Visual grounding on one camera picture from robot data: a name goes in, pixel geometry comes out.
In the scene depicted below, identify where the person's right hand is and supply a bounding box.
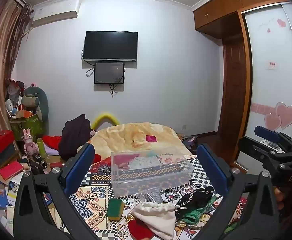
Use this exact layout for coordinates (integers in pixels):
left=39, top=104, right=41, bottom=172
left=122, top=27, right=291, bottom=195
left=274, top=187, right=285, bottom=211

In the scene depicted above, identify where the wall-mounted black television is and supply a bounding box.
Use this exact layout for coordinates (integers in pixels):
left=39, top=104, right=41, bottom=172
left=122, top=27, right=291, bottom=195
left=82, top=31, right=138, bottom=62

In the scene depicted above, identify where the black lace cloth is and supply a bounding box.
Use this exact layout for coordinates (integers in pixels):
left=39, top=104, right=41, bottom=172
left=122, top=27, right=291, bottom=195
left=175, top=189, right=214, bottom=208

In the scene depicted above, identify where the red book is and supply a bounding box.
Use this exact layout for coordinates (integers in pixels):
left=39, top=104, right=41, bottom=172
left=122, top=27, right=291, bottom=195
left=0, top=161, right=24, bottom=181

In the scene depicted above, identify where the wooden overhead cabinet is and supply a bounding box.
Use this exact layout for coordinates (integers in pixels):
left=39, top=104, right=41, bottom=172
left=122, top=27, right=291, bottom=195
left=193, top=0, right=290, bottom=40

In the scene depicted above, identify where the black jacket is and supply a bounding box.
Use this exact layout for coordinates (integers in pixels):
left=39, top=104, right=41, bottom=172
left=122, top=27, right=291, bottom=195
left=59, top=114, right=92, bottom=162

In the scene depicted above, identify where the white heart-print sliding door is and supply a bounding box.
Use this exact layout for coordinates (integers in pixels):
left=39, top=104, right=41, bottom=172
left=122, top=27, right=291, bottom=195
left=244, top=2, right=292, bottom=144

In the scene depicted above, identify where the black cylinder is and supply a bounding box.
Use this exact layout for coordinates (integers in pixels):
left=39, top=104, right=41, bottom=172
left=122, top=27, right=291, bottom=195
left=32, top=152, right=48, bottom=170

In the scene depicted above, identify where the white air conditioner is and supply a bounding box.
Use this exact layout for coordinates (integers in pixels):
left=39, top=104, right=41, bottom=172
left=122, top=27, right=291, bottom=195
left=32, top=0, right=80, bottom=28

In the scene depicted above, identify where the beige quilt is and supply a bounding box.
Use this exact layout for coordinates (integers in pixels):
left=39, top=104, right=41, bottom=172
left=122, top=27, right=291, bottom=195
left=89, top=123, right=193, bottom=163

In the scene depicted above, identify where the small black monitor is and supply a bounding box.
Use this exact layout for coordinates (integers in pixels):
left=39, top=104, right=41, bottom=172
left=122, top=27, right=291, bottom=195
left=94, top=62, right=126, bottom=85

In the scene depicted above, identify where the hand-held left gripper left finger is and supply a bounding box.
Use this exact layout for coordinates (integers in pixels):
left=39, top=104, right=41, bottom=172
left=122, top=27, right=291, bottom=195
left=13, top=142, right=104, bottom=240

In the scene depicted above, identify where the brown wooden door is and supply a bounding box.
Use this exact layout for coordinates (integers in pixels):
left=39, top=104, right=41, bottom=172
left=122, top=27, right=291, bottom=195
left=217, top=39, right=250, bottom=166

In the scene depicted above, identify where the yellow foam tube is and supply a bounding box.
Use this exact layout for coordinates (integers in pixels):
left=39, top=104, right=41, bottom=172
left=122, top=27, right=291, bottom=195
left=91, top=113, right=119, bottom=131

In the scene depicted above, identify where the dark grey box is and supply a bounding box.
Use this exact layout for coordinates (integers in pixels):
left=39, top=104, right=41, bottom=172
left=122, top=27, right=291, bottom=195
left=0, top=144, right=17, bottom=165

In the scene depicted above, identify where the green and yellow sponge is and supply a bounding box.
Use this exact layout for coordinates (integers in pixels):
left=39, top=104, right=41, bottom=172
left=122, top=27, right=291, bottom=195
left=107, top=198, right=126, bottom=222

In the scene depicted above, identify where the green cardboard tube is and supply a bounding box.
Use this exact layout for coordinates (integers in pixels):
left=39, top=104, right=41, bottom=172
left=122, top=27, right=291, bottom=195
left=36, top=138, right=48, bottom=159

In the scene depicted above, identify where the red box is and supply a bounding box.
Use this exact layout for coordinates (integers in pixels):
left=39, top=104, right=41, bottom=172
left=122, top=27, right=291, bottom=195
left=0, top=130, right=15, bottom=153

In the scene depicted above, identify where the green gift bag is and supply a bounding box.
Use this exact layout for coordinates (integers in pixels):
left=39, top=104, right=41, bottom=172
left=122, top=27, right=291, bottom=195
left=10, top=113, right=45, bottom=141

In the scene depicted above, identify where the brown striped curtain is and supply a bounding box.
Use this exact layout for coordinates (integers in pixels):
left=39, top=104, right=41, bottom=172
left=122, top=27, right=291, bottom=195
left=0, top=0, right=33, bottom=142

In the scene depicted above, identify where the red cushion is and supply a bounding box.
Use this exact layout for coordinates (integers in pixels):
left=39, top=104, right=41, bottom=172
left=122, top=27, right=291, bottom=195
left=93, top=156, right=113, bottom=171

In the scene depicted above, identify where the black green fabric item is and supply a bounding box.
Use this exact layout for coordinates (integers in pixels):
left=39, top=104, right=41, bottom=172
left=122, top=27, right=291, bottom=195
left=179, top=197, right=222, bottom=227

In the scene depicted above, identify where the grey glitter cloth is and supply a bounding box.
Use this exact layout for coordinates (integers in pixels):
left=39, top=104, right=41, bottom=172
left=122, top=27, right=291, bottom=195
left=138, top=192, right=163, bottom=204

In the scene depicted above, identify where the red felt cloth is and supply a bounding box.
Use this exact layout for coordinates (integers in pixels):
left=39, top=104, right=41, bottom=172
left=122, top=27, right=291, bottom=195
left=128, top=219, right=155, bottom=240

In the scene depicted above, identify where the patterned printed blanket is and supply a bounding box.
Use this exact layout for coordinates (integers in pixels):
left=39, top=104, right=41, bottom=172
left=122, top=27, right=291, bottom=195
left=67, top=154, right=252, bottom=240

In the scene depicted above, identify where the clear plastic box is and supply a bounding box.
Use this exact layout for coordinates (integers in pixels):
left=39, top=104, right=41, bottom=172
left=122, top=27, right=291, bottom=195
left=111, top=150, right=194, bottom=198

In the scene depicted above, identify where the pink rabbit toy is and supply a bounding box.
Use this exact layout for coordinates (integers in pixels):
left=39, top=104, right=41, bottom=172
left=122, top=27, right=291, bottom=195
left=22, top=128, right=36, bottom=156

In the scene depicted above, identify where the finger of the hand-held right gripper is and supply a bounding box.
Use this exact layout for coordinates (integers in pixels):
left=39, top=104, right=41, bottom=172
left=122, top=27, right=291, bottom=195
left=237, top=136, right=287, bottom=166
left=254, top=125, right=292, bottom=153

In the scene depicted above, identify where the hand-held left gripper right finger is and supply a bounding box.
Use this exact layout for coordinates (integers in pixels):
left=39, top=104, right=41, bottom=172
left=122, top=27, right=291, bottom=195
left=193, top=143, right=281, bottom=240

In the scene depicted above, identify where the red cloth pile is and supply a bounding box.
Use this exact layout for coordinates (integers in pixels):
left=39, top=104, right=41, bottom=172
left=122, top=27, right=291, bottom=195
left=42, top=135, right=63, bottom=151

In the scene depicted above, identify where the white drawstring cloth bag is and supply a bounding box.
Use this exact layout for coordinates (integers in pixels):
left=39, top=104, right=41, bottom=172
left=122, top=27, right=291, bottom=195
left=130, top=202, right=177, bottom=239

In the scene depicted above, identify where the dark purple plush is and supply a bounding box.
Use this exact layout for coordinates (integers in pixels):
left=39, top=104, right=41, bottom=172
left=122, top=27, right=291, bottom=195
left=185, top=135, right=199, bottom=146

